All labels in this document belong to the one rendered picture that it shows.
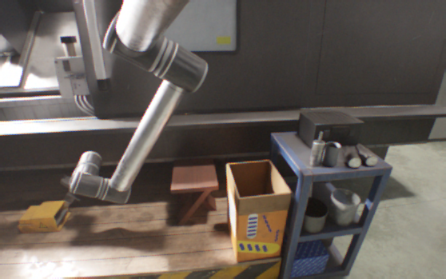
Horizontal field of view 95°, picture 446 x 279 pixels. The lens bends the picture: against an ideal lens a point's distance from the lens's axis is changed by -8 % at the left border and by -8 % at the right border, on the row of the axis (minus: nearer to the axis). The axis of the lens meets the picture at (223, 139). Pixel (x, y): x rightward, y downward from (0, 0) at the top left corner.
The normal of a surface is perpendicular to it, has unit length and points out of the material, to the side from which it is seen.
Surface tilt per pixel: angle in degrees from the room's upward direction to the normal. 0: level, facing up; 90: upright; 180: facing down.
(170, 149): 90
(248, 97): 86
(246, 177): 90
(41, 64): 45
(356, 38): 86
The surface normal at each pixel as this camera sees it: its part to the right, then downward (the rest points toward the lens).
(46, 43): 0.08, -0.34
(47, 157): 0.12, 0.43
